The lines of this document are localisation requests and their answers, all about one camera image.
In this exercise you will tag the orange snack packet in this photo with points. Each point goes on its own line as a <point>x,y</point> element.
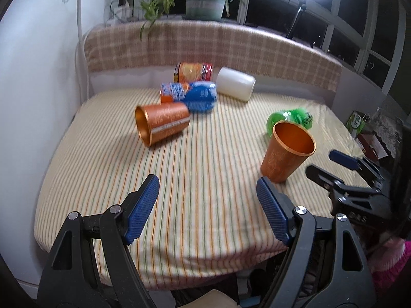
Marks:
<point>192,71</point>

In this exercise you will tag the white lace cloth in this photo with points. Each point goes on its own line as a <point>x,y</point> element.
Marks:
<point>387,128</point>

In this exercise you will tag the potted spider plant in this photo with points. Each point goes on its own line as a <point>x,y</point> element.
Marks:
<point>204,4</point>

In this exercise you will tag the person's right forearm pink sleeve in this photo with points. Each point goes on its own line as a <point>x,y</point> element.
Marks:
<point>393,263</point>

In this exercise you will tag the striped sheet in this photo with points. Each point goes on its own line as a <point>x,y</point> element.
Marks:
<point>205,173</point>

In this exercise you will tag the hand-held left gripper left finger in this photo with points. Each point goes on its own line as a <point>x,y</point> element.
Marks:
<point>143,210</point>

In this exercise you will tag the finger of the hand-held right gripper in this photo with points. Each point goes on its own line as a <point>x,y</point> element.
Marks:
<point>324,176</point>
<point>343,159</point>

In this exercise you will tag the dark red box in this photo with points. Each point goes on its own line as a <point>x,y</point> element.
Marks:
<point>371,144</point>

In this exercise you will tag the orange and blue small packet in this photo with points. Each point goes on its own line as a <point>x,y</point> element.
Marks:
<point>171,91</point>

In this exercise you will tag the plain orange metal cup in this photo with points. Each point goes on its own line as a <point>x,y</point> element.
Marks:
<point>279,162</point>

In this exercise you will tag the green plastic bottle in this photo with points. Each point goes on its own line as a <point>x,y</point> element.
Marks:
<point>293,117</point>

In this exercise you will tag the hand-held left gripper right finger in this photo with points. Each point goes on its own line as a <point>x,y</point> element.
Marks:
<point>273,213</point>

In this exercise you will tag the orange cup with white band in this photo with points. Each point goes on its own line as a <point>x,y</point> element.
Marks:
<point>167,118</point>

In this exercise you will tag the beige cushion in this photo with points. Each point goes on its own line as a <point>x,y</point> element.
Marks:
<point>208,300</point>

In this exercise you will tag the blue snack packet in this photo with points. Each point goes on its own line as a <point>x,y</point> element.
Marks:
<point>202,98</point>

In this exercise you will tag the black light tripod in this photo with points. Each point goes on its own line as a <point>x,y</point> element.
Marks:
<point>297,16</point>

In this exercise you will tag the plaid blanket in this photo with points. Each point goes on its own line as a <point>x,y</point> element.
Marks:
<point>199,45</point>

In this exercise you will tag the green tissue box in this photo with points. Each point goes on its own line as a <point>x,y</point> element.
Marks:
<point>355,123</point>

